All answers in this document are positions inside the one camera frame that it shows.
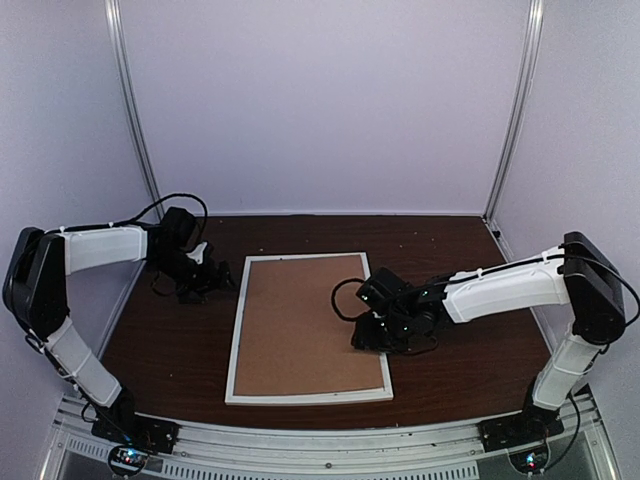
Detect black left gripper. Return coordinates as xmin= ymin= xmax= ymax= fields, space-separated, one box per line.
xmin=149 ymin=248 xmax=238 ymax=303

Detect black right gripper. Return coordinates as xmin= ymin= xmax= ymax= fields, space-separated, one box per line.
xmin=351 ymin=311 xmax=415 ymax=355

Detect white picture frame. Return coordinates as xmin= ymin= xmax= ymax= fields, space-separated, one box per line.
xmin=223 ymin=251 xmax=395 ymax=406

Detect brown backing board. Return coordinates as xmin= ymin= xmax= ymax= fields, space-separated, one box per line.
xmin=233 ymin=258 xmax=386 ymax=396

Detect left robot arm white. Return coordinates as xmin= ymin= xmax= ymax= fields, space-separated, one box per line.
xmin=3 ymin=224 xmax=234 ymax=444

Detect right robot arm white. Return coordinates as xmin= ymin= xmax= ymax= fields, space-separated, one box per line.
xmin=351 ymin=231 xmax=633 ymax=442

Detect right controller board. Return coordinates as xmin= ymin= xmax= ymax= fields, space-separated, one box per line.
xmin=508 ymin=445 xmax=550 ymax=476

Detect controller board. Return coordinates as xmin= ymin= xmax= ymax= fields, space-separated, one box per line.
xmin=107 ymin=445 xmax=150 ymax=478
xmin=508 ymin=445 xmax=550 ymax=476

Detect left controller board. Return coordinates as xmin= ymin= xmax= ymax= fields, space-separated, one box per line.
xmin=107 ymin=445 xmax=150 ymax=478

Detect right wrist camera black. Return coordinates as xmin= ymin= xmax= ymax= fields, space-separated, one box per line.
xmin=356 ymin=267 xmax=409 ymax=315

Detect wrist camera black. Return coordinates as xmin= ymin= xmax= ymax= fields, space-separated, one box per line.
xmin=356 ymin=267 xmax=409 ymax=315
xmin=160 ymin=207 xmax=198 ymax=248

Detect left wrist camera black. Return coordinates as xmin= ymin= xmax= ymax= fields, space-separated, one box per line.
xmin=160 ymin=207 xmax=198 ymax=248

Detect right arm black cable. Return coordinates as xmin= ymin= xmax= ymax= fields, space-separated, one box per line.
xmin=328 ymin=277 xmax=371 ymax=322

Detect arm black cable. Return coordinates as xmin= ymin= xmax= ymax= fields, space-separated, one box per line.
xmin=328 ymin=277 xmax=371 ymax=322
xmin=132 ymin=193 xmax=209 ymax=231

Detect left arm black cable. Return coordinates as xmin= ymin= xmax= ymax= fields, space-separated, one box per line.
xmin=132 ymin=193 xmax=209 ymax=231

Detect aluminium front rail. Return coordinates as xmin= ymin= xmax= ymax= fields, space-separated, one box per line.
xmin=35 ymin=392 xmax=622 ymax=479

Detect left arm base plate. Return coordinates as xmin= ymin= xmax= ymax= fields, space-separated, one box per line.
xmin=87 ymin=395 xmax=180 ymax=454

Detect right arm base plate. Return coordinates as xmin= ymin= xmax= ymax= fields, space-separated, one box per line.
xmin=478 ymin=385 xmax=564 ymax=452

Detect aluminium corner post left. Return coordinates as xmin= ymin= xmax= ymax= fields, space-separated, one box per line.
xmin=104 ymin=0 xmax=161 ymax=201

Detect aluminium corner post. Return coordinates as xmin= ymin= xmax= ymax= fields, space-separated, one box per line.
xmin=104 ymin=0 xmax=161 ymax=201
xmin=483 ymin=0 xmax=545 ymax=228

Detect aluminium corner post right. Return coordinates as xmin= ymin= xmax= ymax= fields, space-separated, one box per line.
xmin=483 ymin=0 xmax=545 ymax=228

